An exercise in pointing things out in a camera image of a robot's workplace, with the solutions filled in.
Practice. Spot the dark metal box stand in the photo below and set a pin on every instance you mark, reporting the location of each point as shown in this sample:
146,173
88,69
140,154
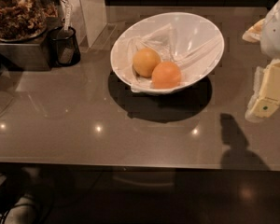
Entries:
31,55

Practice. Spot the black mesh cup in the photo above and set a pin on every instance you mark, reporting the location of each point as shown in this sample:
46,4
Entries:
64,47

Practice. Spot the white column post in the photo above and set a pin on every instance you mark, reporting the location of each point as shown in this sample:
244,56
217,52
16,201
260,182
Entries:
89,19

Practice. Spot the orange fruit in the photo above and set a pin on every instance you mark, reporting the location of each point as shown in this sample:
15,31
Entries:
166,75

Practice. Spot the yellow-orange fruit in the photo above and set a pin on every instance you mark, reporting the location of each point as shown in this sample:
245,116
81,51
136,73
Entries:
144,61

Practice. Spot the glass jar of snacks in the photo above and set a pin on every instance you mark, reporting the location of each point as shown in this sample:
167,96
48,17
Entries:
21,20

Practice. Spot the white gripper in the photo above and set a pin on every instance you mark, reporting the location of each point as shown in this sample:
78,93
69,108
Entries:
275,32

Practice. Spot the white utensil in cup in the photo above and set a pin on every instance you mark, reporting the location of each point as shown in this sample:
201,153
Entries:
66,17

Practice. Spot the white tilted bowl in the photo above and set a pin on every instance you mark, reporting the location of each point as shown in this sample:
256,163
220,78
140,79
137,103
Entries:
179,19

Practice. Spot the clear plastic bag liner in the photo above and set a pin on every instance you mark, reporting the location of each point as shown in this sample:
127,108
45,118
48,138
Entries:
196,52

